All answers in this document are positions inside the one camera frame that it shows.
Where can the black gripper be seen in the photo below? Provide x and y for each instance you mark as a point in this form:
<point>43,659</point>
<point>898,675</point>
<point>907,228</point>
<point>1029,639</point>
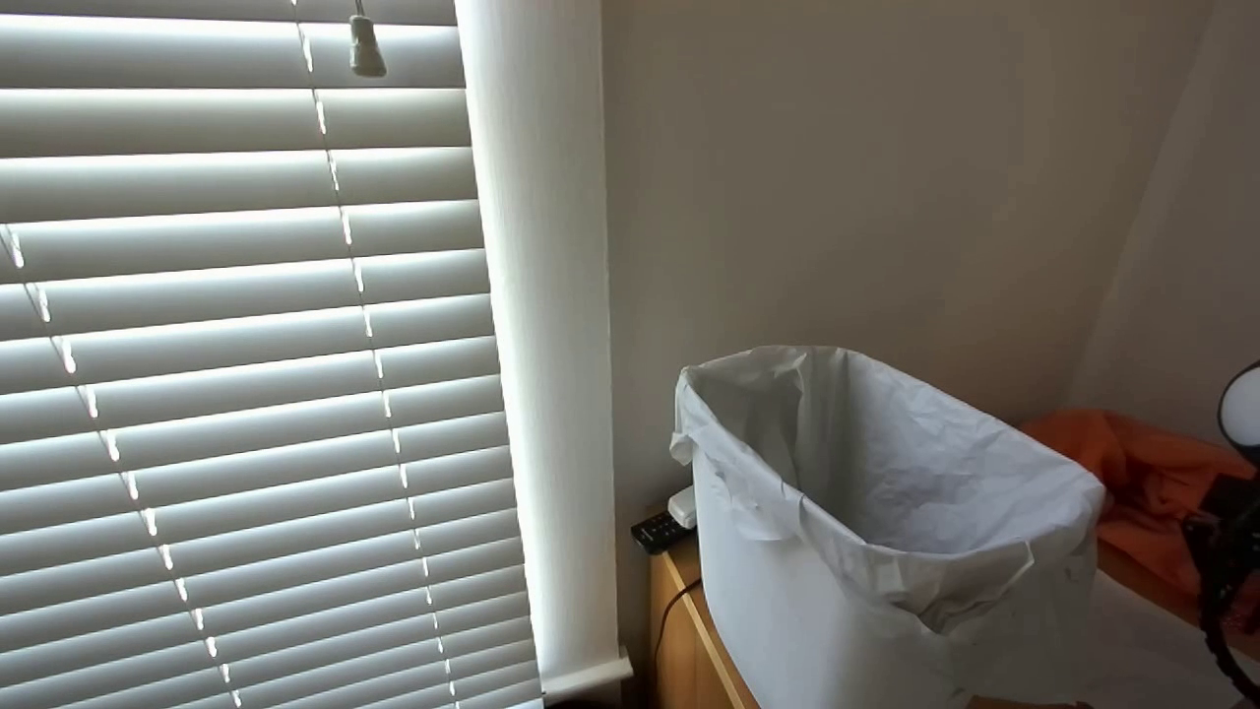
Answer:
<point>1226,545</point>

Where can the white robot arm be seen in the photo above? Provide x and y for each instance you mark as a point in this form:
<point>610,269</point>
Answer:
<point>1238,417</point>

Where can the orange towel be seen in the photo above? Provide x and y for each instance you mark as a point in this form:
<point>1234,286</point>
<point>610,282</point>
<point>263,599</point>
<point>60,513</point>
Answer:
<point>1156,482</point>

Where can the white bin liner bag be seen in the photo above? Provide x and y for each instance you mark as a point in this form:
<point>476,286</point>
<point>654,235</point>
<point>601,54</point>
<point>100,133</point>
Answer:
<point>902,490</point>

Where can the white trash bin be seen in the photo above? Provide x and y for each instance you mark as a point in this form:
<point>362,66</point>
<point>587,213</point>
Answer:
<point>811,645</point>

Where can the white and black device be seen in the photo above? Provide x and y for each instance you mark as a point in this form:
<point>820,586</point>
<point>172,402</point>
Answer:
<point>683,509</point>

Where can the black power adapter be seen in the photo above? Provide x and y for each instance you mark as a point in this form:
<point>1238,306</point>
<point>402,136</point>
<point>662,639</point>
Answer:
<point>658,533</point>

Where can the white window blinds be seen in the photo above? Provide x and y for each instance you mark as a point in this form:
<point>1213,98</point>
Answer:
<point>249,395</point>

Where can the blind cord pull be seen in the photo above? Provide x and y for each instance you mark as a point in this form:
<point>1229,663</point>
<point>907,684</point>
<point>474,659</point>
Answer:
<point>362,46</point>

